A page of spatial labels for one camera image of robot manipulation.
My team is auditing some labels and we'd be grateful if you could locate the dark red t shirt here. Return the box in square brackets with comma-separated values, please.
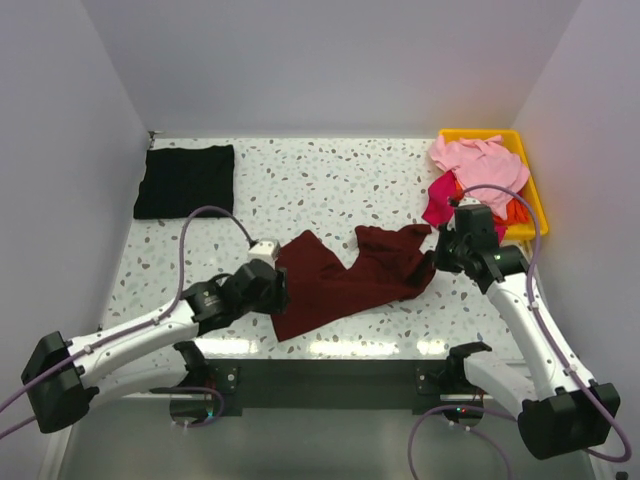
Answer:
[271, 224, 435, 342]

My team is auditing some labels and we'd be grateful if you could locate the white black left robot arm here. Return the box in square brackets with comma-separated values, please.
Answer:
[21, 260, 289, 434]

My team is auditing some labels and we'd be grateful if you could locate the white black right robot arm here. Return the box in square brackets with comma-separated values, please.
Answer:
[435, 204, 620, 460]

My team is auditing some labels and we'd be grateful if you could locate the magenta t shirt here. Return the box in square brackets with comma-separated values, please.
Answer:
[421, 170, 507, 244]

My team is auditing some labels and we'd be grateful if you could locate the orange t shirt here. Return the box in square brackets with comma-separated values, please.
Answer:
[464, 187, 529, 226]

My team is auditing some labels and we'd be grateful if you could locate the pink t shirt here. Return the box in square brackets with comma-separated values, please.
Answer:
[428, 135, 530, 193]

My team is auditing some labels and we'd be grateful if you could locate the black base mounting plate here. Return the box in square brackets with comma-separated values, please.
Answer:
[171, 359, 482, 418]

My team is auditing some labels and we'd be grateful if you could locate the yellow plastic bin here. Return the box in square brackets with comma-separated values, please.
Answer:
[439, 128, 549, 242]

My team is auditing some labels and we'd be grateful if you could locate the folded black t shirt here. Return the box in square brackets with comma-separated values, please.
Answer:
[133, 145, 235, 220]

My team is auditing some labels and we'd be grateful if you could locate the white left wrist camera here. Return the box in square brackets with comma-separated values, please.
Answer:
[248, 239, 281, 268]

